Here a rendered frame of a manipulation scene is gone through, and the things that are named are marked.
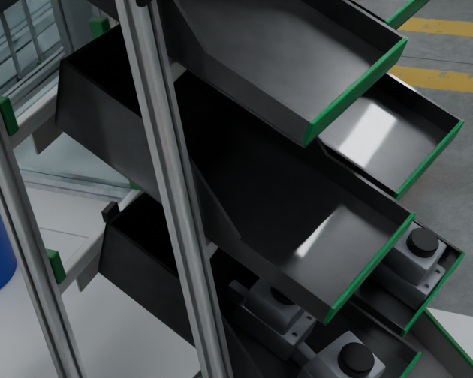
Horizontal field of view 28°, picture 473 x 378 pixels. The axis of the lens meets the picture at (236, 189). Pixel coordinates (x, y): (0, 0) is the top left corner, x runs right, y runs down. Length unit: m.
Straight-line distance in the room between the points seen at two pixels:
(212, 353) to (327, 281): 0.12
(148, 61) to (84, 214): 1.15
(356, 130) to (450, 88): 2.87
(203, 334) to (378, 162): 0.22
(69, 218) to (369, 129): 0.98
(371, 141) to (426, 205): 2.23
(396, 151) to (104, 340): 0.74
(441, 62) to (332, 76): 3.25
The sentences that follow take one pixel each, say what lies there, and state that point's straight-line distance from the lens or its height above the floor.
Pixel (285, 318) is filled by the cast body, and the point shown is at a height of 1.29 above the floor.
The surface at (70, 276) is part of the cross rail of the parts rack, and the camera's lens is 0.89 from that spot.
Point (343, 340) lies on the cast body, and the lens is 0.82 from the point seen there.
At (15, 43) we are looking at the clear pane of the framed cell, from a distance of 1.72.
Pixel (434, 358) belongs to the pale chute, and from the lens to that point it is 1.13.
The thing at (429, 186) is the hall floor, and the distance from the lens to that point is 3.19.
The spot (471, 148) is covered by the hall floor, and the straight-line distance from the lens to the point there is 3.38.
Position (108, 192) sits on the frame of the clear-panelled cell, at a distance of 1.77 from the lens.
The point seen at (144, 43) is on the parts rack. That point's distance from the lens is 0.63.
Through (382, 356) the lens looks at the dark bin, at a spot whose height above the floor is 1.20.
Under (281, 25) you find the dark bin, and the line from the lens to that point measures 0.71.
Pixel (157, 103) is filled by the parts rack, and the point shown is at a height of 1.54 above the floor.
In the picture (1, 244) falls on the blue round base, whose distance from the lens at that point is 1.64.
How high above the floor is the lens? 1.84
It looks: 34 degrees down
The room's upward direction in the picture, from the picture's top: 10 degrees counter-clockwise
